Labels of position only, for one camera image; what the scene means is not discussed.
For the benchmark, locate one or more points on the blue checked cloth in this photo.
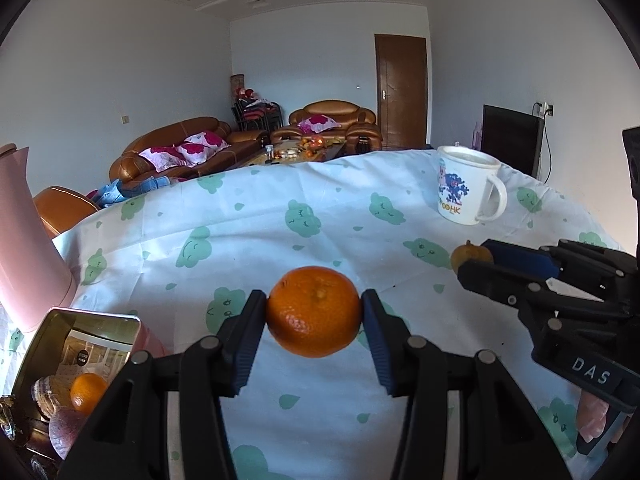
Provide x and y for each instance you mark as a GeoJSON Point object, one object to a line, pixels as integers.
{"type": "Point", "coordinates": [115, 192]}

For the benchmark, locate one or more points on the person's right hand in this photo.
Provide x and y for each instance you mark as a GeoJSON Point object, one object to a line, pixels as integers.
{"type": "Point", "coordinates": [592, 415]}

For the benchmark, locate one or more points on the coffee table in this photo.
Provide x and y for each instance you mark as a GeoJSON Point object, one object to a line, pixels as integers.
{"type": "Point", "coordinates": [300, 152]}

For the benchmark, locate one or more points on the floral pillow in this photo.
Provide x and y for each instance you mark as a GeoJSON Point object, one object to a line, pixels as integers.
{"type": "Point", "coordinates": [162, 157]}
{"type": "Point", "coordinates": [205, 147]}
{"type": "Point", "coordinates": [317, 123]}

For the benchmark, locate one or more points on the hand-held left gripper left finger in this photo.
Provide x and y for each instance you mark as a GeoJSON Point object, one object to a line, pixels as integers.
{"type": "Point", "coordinates": [245, 340]}

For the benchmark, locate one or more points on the brown wooden door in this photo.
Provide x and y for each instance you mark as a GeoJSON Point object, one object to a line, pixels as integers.
{"type": "Point", "coordinates": [400, 90]}

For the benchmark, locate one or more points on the tall woven vase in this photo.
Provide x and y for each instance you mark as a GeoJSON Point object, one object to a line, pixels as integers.
{"type": "Point", "coordinates": [237, 85]}

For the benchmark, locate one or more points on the pink metal tin box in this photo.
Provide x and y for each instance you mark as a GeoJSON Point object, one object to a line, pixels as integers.
{"type": "Point", "coordinates": [47, 345]}

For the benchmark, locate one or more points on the cloud print tablecloth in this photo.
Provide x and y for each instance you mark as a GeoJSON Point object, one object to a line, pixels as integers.
{"type": "Point", "coordinates": [325, 220]}

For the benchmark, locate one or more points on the pink electric kettle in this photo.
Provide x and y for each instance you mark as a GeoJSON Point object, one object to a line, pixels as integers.
{"type": "Point", "coordinates": [30, 260]}

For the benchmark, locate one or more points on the orange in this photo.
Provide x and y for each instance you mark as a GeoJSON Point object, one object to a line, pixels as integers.
{"type": "Point", "coordinates": [314, 312]}
{"type": "Point", "coordinates": [86, 392]}

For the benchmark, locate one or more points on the wall power outlet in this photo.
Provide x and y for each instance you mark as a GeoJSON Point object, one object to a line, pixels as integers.
{"type": "Point", "coordinates": [544, 108]}

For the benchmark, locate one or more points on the small tangerine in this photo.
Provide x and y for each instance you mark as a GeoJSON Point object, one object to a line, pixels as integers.
{"type": "Point", "coordinates": [467, 260]}

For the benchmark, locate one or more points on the stacked dark chairs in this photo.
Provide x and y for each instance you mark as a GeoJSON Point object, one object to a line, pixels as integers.
{"type": "Point", "coordinates": [255, 115]}

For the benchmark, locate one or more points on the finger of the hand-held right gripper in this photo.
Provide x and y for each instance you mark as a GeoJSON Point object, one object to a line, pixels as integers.
{"type": "Point", "coordinates": [525, 260]}
{"type": "Point", "coordinates": [495, 280]}

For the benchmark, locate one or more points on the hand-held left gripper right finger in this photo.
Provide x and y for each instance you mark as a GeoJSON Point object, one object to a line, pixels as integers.
{"type": "Point", "coordinates": [377, 340]}

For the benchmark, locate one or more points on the brown leather armchair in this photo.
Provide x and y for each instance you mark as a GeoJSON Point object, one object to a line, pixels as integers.
{"type": "Point", "coordinates": [330, 108]}

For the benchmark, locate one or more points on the printed paper sheet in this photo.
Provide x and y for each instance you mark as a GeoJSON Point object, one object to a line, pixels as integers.
{"type": "Point", "coordinates": [100, 355]}

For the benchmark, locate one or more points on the brown leather sofa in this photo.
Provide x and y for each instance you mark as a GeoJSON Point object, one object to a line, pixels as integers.
{"type": "Point", "coordinates": [165, 130]}

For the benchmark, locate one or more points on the purple passion fruit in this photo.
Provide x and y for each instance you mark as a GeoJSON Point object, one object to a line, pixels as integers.
{"type": "Point", "coordinates": [67, 432]}

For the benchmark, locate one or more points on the brown leather chair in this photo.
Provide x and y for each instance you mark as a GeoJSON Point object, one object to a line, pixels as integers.
{"type": "Point", "coordinates": [62, 207]}

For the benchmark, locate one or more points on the white printed mug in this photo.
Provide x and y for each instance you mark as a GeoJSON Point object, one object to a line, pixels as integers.
{"type": "Point", "coordinates": [460, 195]}

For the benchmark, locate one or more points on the black television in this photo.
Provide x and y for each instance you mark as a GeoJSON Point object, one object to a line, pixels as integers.
{"type": "Point", "coordinates": [510, 140]}

